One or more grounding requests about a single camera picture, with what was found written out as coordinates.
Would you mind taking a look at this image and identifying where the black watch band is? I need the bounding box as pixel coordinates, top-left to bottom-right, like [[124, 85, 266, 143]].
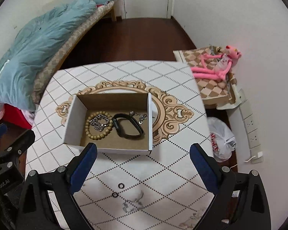
[[112, 113, 144, 140]]

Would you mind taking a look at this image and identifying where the wooden bead bracelet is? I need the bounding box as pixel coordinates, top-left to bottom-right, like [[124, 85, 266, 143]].
[[84, 111, 114, 141]]

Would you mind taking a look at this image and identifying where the light blue duvet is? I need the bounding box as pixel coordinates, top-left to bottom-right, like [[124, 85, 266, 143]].
[[0, 0, 115, 119]]

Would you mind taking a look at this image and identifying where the pink panther plush toy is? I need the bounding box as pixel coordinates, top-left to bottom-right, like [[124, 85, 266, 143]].
[[191, 45, 242, 81]]

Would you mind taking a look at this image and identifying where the red cloth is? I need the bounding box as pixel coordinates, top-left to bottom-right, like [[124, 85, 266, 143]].
[[2, 104, 32, 129]]

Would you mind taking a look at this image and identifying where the checkered beige mattress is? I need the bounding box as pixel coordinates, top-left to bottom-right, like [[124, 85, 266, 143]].
[[31, 1, 115, 104]]

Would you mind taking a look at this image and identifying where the open cardboard box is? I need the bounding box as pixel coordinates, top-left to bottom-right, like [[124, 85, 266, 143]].
[[63, 93, 153, 155]]

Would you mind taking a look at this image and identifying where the white plastic bag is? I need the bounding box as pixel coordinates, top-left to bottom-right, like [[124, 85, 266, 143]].
[[207, 117, 236, 163]]

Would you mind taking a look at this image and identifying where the silver chain bracelet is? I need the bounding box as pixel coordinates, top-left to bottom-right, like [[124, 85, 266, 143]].
[[88, 111, 148, 132]]

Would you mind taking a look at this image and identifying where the white power strip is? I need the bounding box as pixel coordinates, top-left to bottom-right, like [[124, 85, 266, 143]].
[[238, 89, 263, 164]]

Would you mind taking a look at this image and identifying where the checkered brown cushion box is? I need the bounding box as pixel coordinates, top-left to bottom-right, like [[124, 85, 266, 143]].
[[173, 45, 241, 110]]

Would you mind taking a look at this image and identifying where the thin silver necklace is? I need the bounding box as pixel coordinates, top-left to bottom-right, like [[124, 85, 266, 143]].
[[122, 191, 145, 214]]

